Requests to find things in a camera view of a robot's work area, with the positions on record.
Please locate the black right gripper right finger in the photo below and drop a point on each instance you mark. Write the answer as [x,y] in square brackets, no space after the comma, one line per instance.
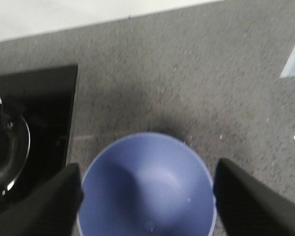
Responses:
[249,208]

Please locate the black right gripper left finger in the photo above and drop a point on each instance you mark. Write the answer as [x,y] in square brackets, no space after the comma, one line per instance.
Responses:
[50,210]

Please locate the blue plastic bowl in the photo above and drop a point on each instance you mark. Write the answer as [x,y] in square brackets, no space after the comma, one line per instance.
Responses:
[147,184]

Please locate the black glass gas cooktop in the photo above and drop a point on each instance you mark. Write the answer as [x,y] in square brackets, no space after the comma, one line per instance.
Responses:
[45,98]

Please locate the chrome burner ring tray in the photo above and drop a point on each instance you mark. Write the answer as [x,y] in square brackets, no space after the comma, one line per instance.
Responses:
[14,144]

